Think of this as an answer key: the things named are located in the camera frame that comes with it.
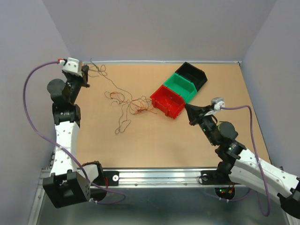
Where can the black plastic bin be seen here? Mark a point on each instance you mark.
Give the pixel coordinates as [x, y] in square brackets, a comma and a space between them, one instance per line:
[193, 74]

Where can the red plastic bin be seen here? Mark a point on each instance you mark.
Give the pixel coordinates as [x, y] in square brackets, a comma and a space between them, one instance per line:
[167, 101]

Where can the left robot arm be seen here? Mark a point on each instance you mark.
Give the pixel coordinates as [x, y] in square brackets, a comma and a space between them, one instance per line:
[69, 183]

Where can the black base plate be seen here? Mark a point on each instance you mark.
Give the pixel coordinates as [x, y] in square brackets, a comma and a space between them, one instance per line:
[112, 178]
[214, 177]

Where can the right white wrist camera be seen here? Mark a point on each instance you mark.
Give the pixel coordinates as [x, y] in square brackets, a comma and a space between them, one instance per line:
[216, 105]

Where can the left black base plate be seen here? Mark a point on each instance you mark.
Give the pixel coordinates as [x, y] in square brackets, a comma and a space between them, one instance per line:
[112, 178]

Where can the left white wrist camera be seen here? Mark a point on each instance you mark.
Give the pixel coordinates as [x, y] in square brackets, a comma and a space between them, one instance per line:
[72, 66]

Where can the green plastic bin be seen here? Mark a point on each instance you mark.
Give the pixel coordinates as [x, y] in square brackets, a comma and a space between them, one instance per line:
[181, 86]

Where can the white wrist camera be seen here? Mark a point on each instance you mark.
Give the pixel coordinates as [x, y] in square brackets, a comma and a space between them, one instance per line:
[72, 66]
[216, 105]

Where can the aluminium front rail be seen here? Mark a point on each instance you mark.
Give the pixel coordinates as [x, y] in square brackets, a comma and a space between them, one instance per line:
[175, 177]

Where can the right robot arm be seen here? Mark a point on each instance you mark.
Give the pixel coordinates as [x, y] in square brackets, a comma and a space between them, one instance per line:
[242, 165]

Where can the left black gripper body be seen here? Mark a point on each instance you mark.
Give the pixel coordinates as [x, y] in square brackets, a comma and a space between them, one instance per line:
[74, 84]

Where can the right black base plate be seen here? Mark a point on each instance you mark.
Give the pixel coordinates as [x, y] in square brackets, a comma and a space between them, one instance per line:
[214, 177]

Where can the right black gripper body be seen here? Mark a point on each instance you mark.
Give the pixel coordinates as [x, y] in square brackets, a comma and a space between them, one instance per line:
[207, 123]

